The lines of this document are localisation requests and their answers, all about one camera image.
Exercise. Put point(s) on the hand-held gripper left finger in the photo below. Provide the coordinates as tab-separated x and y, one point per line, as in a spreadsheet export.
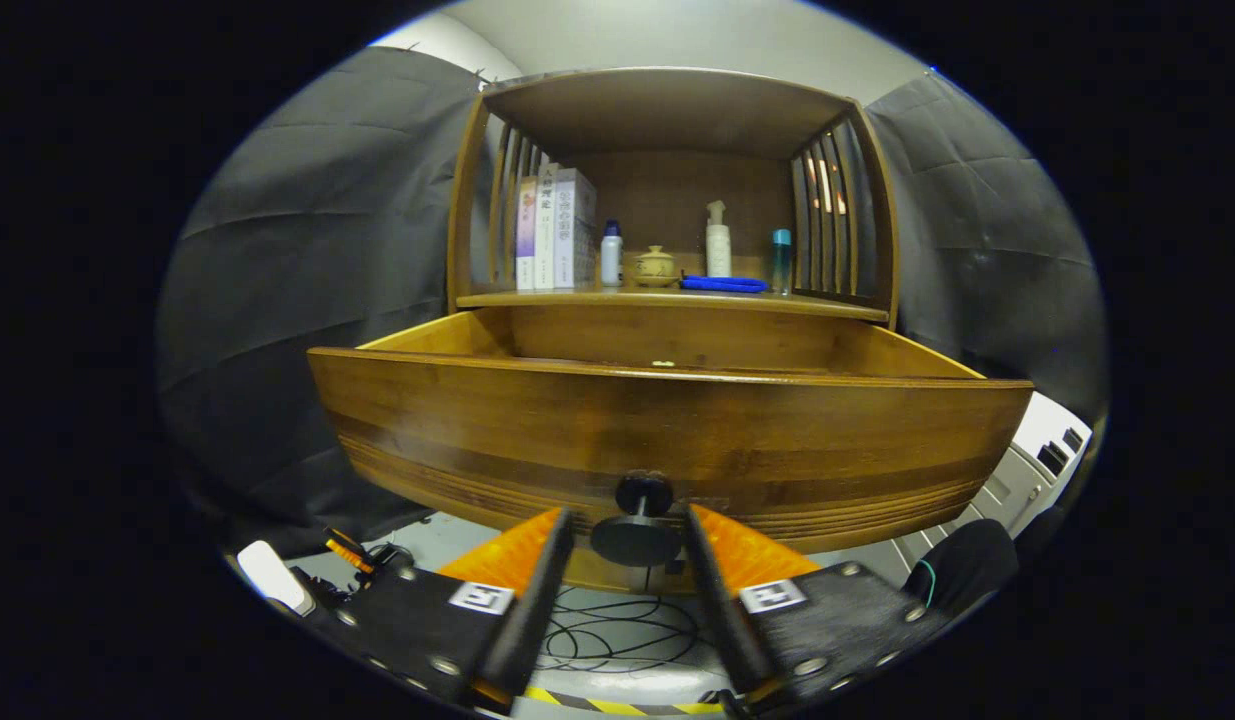
537	610

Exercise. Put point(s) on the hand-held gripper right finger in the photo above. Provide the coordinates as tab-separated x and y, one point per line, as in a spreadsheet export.
722	620

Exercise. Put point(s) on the wooden drawer with black knob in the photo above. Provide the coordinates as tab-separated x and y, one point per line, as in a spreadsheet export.
677	430

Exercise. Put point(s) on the wooden countertop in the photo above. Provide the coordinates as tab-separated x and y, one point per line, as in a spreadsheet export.
657	297

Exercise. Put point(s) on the wooden cabinet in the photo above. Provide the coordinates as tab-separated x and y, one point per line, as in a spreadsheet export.
667	190

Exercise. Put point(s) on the yellow black striped floor tape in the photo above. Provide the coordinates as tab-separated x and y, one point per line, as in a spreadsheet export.
617	706

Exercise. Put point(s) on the orange and black tool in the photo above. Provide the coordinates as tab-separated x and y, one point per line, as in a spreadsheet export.
347	553

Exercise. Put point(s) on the dark cloth item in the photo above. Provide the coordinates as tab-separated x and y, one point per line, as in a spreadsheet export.
967	560

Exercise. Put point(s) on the white plastic object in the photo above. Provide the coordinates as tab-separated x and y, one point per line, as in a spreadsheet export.
275	578

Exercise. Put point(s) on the blue folded cloth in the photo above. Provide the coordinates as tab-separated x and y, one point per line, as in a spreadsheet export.
722	285

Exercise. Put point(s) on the white bottle with blue cap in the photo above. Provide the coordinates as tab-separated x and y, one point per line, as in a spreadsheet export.
612	260

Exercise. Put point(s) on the clear bottle with teal cap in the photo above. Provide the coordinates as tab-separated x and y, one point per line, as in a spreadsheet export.
782	265

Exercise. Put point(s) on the yellow lidded teacup with saucer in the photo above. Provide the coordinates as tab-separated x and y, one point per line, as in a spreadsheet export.
655	266

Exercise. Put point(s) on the white pump bottle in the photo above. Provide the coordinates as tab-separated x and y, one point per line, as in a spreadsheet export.
718	250

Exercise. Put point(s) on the tall white book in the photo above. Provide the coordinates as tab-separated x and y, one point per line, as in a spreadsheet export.
546	240

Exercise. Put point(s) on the purple spine book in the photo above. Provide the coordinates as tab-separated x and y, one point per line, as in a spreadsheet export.
526	235

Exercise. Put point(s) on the white patterned cover book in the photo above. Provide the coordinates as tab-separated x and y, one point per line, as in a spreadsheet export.
575	230

